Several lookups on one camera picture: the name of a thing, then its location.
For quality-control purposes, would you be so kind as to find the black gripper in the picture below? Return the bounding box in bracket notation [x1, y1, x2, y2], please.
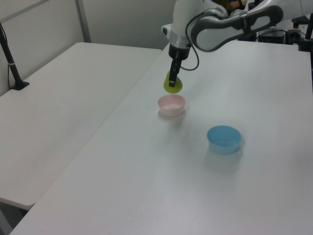
[168, 43, 191, 88]

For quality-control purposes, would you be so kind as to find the green pear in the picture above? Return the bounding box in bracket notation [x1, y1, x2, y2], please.
[162, 70, 184, 95]

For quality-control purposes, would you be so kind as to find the pink plastic bowl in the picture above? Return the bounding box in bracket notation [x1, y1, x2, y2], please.
[156, 94, 187, 117]

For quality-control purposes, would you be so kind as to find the light blue plastic bowl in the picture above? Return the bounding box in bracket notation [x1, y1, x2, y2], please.
[206, 124, 243, 155]

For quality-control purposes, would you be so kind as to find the black electronics equipment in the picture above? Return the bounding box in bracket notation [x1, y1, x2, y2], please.
[255, 18, 309, 45]

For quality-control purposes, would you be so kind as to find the white side table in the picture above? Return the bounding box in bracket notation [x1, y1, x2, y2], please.
[0, 42, 163, 235]

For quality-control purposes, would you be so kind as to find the black clamp with pole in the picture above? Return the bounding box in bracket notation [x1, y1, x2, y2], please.
[296, 14, 313, 52]

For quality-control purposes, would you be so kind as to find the black pole stand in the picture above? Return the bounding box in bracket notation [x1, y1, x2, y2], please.
[0, 21, 30, 92]

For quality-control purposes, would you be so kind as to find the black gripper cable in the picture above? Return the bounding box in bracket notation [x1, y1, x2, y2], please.
[185, 9, 201, 71]

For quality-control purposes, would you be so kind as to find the grey partition post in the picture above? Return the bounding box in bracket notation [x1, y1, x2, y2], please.
[75, 0, 92, 43]

